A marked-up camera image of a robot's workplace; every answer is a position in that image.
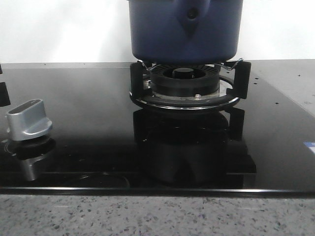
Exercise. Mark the black gas burner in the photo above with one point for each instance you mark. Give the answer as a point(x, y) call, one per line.
point(184, 81)

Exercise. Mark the black glass cooktop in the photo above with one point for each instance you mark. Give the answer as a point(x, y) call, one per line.
point(103, 144)

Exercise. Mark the dark blue saucepan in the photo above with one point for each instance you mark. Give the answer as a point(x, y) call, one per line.
point(184, 31)

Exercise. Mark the black pan support grate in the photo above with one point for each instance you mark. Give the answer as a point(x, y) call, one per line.
point(233, 86)

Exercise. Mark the silver stove knob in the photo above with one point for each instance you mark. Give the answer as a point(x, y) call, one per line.
point(28, 121)

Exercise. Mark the black left burner grate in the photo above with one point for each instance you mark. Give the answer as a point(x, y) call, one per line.
point(4, 96)

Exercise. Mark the blue cooktop sticker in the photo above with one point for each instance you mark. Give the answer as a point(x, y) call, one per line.
point(310, 146)

